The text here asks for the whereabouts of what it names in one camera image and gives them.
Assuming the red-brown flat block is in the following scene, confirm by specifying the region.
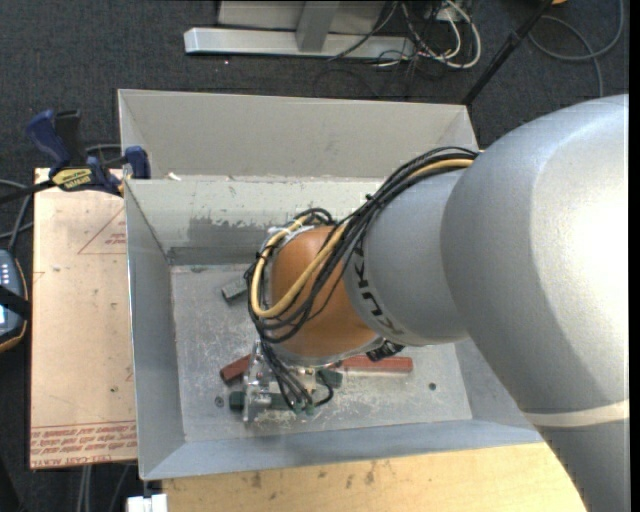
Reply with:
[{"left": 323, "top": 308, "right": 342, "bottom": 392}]
[
  {"left": 339, "top": 355, "right": 415, "bottom": 376},
  {"left": 219, "top": 353, "right": 253, "bottom": 387}
]

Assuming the grey metal bin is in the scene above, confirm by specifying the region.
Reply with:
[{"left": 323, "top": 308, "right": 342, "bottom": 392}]
[{"left": 117, "top": 88, "right": 547, "bottom": 482}]

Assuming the brown cardboard board, red print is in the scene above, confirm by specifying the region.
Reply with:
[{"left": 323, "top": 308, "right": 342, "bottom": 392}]
[{"left": 28, "top": 167, "right": 139, "bottom": 471}]

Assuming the black cylinder on white bracket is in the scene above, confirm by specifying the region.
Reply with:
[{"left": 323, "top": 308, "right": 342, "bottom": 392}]
[{"left": 366, "top": 338, "right": 405, "bottom": 364}]

